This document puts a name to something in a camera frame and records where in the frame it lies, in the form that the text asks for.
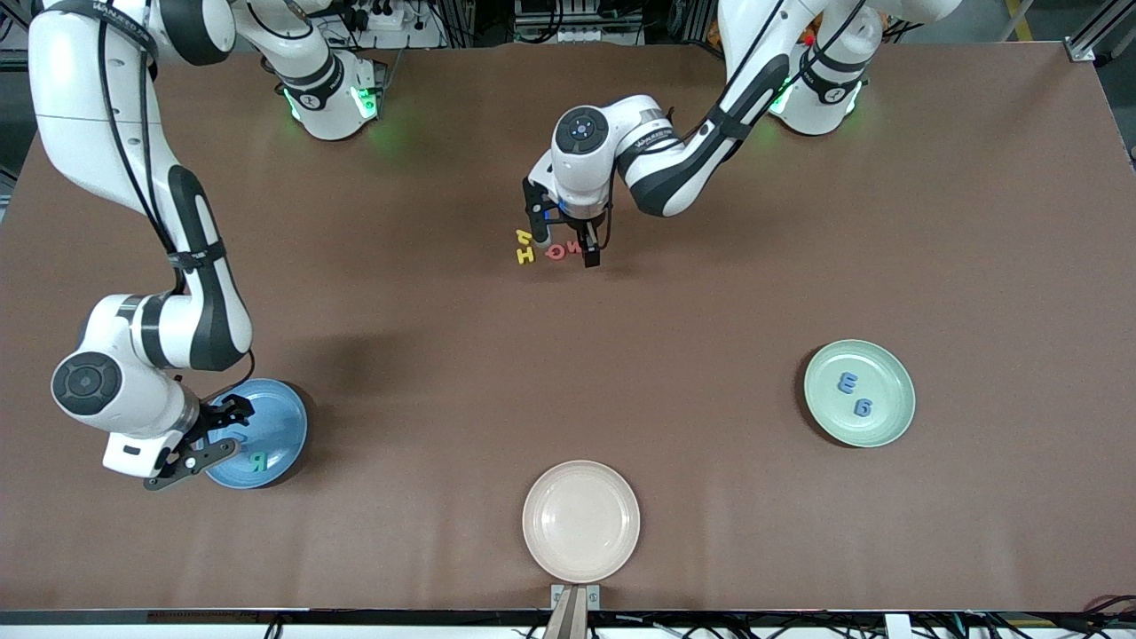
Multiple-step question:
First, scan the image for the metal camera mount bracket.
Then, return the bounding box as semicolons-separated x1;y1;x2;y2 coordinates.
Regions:
550;584;601;639

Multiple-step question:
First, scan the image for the blue plate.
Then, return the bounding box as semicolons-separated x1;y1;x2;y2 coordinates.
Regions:
204;379;309;490

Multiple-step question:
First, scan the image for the green plate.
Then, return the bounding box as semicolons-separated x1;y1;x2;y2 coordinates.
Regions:
803;339;917;448

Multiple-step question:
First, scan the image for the grey equipment rack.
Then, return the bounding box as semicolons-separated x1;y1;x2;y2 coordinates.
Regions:
513;0;645;45

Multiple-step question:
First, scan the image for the beige plate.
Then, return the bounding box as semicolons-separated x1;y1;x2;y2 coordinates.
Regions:
522;460;641;584

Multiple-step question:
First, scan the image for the white power strip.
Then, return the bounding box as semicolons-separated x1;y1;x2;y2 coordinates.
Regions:
351;0;442;50

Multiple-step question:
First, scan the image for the brown table mat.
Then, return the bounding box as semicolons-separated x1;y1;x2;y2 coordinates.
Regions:
0;43;1136;613

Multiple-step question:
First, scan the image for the aluminium frame profile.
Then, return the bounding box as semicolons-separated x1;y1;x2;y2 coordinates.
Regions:
1065;0;1136;63

